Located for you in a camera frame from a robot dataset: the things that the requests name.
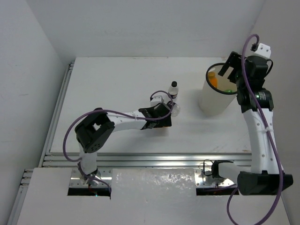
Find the clear bottle black cap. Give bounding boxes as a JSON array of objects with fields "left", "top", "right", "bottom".
[{"left": 168, "top": 81, "right": 179, "bottom": 102}]

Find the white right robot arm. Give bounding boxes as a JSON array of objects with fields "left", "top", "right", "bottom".
[{"left": 211, "top": 52, "right": 293, "bottom": 195}]

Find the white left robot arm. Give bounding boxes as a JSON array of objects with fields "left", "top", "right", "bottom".
[{"left": 75, "top": 101, "right": 174, "bottom": 182}]

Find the white bin with black rim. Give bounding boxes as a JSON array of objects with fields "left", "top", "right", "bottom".
[{"left": 198, "top": 63, "right": 237, "bottom": 116}]

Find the clear bottle with black label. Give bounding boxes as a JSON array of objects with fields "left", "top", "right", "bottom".
[{"left": 167, "top": 101, "right": 180, "bottom": 117}]

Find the white foam sheet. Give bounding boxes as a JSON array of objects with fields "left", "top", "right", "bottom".
[{"left": 111, "top": 169, "right": 196, "bottom": 225}]

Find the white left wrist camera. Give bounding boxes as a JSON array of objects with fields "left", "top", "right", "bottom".
[{"left": 150, "top": 95, "right": 164, "bottom": 107}]

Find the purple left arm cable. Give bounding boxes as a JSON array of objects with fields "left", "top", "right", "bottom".
[{"left": 62, "top": 90, "right": 174, "bottom": 190}]

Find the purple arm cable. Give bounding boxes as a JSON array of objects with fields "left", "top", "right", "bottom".
[
  {"left": 62, "top": 90, "right": 174, "bottom": 190},
  {"left": 227, "top": 34, "right": 285, "bottom": 225}
]

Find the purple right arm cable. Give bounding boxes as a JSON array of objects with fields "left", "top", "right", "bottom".
[{"left": 227, "top": 34, "right": 285, "bottom": 225}]

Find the aluminium frame rail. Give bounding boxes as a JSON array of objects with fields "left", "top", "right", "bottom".
[{"left": 18, "top": 60, "right": 282, "bottom": 188}]

